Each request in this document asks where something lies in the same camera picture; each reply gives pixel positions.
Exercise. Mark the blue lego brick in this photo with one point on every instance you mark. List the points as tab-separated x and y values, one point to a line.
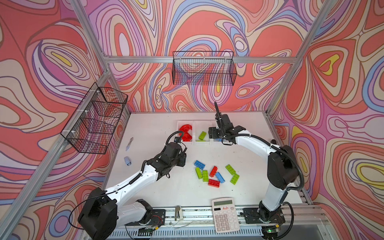
199	165
219	177

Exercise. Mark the left wire basket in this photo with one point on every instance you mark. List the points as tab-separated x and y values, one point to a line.
96	120

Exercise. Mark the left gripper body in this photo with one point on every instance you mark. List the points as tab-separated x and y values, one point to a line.
181	161

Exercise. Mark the red arch piece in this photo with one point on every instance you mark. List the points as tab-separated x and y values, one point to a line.
186	128

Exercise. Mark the white calculator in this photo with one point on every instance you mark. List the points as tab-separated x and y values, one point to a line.
225	215

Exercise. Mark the back wire basket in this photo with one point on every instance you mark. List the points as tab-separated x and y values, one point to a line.
208	68

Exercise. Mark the wire basket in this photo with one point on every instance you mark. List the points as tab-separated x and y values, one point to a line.
96	120
208	68

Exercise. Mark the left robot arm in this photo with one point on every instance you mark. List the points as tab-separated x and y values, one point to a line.
105	210

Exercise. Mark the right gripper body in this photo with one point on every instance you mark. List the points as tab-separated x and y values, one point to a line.
217	133

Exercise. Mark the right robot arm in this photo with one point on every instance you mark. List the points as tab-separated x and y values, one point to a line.
283	171

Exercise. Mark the red lego brick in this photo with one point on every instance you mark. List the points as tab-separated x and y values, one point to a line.
187	137
214	183
213	172

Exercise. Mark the small blue grey object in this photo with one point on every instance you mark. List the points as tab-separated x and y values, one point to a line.
127	161

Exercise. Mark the grey pen tool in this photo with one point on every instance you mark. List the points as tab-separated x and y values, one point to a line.
129	143

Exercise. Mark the left white bin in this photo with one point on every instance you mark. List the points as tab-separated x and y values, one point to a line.
192	133

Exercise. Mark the green lego brick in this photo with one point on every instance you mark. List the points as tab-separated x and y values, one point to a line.
199	173
202	136
230	169
234	179
205	176

